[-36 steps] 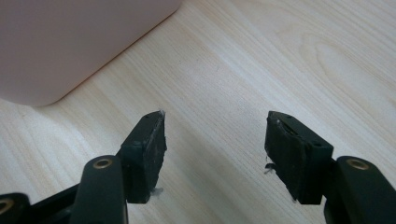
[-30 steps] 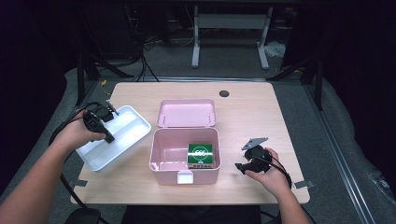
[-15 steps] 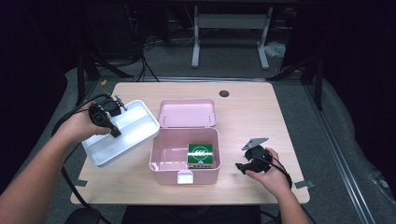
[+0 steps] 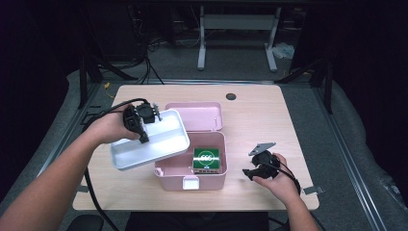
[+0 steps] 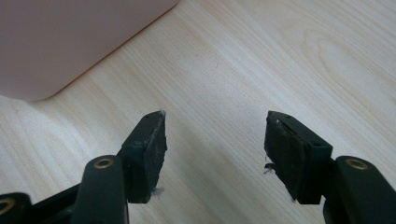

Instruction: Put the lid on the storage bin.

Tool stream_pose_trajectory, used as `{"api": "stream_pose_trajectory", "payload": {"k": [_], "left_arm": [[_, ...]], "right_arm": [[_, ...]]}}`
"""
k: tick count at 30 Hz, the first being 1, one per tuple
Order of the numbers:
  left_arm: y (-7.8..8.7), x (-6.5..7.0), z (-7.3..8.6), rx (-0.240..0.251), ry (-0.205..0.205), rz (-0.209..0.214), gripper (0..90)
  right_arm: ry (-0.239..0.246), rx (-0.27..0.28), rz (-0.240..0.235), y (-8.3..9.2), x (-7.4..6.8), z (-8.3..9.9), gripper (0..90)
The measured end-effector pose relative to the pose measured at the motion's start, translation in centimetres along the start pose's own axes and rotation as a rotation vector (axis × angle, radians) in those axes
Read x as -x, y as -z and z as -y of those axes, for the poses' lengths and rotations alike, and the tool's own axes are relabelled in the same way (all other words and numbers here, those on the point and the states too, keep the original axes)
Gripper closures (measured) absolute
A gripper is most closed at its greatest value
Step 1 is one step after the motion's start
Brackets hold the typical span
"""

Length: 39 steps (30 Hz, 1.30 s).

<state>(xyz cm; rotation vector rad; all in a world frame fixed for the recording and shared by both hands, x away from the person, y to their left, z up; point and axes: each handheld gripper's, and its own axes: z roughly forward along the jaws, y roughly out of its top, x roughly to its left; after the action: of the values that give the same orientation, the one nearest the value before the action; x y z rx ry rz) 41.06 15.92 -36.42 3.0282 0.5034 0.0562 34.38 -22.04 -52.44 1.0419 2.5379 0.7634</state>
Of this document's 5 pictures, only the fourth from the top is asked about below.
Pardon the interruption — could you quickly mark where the pink storage box with lid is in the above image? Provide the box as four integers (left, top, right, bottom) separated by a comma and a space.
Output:
153, 101, 229, 193

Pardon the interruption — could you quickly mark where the black metal stand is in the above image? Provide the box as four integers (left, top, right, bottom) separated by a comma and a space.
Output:
276, 57, 335, 114
78, 53, 140, 110

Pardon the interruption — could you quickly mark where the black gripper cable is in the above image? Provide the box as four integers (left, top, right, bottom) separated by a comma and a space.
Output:
81, 97, 151, 231
260, 161, 327, 231

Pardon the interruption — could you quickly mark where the dark round object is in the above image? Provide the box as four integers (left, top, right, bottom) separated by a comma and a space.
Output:
66, 214, 105, 231

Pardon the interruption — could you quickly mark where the person's dark clothing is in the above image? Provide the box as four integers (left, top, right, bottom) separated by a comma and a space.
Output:
124, 211, 271, 231

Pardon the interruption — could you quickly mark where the person's right hand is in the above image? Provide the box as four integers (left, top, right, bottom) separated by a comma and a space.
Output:
252, 152, 301, 207

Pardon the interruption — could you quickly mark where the yellow cable connector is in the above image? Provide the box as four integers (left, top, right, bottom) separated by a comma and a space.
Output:
102, 82, 116, 99

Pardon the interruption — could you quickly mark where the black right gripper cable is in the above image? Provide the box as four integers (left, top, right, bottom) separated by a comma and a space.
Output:
260, 161, 327, 231

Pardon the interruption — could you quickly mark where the bundle of black floor cables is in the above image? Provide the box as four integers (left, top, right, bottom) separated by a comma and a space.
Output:
127, 36, 166, 86

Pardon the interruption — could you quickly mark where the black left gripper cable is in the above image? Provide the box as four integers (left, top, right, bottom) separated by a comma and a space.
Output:
81, 97, 151, 231

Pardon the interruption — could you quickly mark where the white metal desk frame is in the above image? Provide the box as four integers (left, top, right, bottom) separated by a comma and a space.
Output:
196, 5, 281, 72

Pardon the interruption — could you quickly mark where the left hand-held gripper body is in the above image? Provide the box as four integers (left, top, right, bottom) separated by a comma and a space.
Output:
122, 102, 162, 133

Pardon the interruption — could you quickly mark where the white plastic tray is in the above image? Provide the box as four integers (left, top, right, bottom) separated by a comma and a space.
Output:
109, 108, 191, 172

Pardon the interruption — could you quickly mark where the person's left hand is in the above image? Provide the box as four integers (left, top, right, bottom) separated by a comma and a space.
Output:
86, 106, 141, 146

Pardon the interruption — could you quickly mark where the green and white carton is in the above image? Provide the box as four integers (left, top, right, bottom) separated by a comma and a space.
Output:
191, 146, 222, 175

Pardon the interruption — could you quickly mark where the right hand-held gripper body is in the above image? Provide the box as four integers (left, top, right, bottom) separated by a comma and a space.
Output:
247, 141, 282, 180

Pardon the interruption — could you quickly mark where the clear plastic bag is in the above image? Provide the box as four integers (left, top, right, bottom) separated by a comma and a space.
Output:
271, 41, 295, 61

